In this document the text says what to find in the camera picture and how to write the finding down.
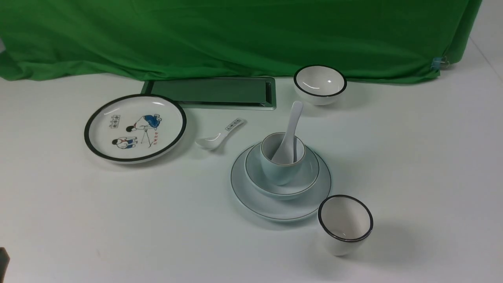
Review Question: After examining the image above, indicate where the plain white ceramic spoon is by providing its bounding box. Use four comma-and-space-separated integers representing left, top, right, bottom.
272, 101, 303, 165

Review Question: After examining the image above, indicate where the pale green cup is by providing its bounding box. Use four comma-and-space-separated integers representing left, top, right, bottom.
259, 132, 307, 185

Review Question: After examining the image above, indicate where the pale green shallow bowl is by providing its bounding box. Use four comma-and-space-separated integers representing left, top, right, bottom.
244, 144, 319, 200

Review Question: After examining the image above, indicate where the small printed white spoon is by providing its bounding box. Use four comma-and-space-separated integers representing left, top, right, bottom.
195, 118, 246, 151

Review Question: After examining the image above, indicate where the pale green flat plate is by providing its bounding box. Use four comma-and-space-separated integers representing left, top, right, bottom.
229, 144, 332, 222

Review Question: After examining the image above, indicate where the small black-rimmed white bowl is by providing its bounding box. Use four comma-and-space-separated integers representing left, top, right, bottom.
293, 65, 347, 106

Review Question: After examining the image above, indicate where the illustrated black-rimmed white plate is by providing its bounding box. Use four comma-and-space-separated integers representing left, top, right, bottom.
83, 94, 187, 164

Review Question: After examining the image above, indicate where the black-rimmed white cup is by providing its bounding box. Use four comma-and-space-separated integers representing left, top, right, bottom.
317, 195, 374, 257

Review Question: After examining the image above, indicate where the green backdrop cloth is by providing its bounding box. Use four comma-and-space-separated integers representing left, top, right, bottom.
0, 0, 482, 84

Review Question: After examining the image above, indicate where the blue binder clip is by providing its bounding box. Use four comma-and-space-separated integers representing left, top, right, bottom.
430, 56, 450, 71

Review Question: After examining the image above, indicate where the metal table cable hatch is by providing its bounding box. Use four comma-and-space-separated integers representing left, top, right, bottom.
141, 77, 277, 110

